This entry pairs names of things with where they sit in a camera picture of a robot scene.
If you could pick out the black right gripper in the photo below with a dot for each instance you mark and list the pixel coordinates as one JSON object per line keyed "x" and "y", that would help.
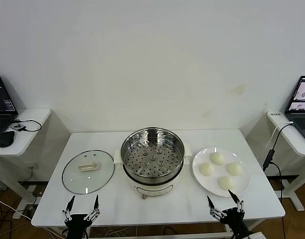
{"x": 233, "y": 220}

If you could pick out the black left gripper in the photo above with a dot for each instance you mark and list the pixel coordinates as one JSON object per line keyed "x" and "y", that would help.
{"x": 76, "y": 224}

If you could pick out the white steamed baozi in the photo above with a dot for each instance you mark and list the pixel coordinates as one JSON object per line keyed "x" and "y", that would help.
{"x": 206, "y": 169}
{"x": 217, "y": 158}
{"x": 234, "y": 168}
{"x": 226, "y": 183}

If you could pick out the round glass pot lid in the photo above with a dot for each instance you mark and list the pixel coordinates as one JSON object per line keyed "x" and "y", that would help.
{"x": 75, "y": 180}

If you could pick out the stainless steel steamer basket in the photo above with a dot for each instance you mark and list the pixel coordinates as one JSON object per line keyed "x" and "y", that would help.
{"x": 152, "y": 161}

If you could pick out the round white plate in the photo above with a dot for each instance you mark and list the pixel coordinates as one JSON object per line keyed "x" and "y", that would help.
{"x": 209, "y": 185}

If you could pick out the white side table with mouse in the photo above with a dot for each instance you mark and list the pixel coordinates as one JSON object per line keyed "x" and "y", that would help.
{"x": 30, "y": 139}

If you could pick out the small black usb hub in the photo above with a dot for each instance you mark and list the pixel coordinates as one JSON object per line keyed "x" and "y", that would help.
{"x": 19, "y": 127}

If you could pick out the black computer mouse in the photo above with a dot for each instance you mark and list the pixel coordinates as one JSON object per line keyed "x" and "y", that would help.
{"x": 5, "y": 139}

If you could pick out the grey laptop with pink screen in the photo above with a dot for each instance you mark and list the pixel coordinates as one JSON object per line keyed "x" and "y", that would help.
{"x": 299, "y": 124}

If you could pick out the black laptop with dark screen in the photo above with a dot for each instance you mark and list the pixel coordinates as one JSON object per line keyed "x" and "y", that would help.
{"x": 0, "y": 99}

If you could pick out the white wall outlet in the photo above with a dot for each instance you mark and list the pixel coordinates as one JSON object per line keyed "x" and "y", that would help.
{"x": 32, "y": 166}

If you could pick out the white table frame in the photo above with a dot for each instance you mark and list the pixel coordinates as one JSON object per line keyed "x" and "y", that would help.
{"x": 155, "y": 236}

